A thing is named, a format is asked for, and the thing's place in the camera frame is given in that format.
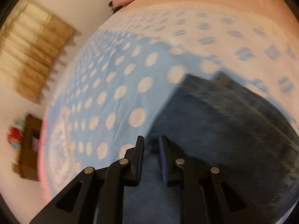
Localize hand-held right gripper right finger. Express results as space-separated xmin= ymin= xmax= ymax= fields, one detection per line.
xmin=159 ymin=135 xmax=271 ymax=224

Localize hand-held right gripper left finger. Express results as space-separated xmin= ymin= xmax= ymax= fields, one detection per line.
xmin=29 ymin=135 xmax=145 ymax=224

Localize blue denim pants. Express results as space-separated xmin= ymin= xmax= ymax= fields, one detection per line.
xmin=121 ymin=73 xmax=299 ymax=224

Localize polka dot printed bed sheet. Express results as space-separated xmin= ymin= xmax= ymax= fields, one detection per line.
xmin=38 ymin=1 xmax=299 ymax=224

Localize brown wooden cabinet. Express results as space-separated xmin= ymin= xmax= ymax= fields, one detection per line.
xmin=13 ymin=114 xmax=45 ymax=181

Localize red gift bag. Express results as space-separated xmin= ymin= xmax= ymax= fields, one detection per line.
xmin=8 ymin=127 xmax=22 ymax=145

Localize beige patterned window curtain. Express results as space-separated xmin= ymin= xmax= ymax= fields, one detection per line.
xmin=0 ymin=0 xmax=81 ymax=103

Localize dark cloth bundle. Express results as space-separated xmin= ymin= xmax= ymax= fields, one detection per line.
xmin=108 ymin=1 xmax=122 ymax=12

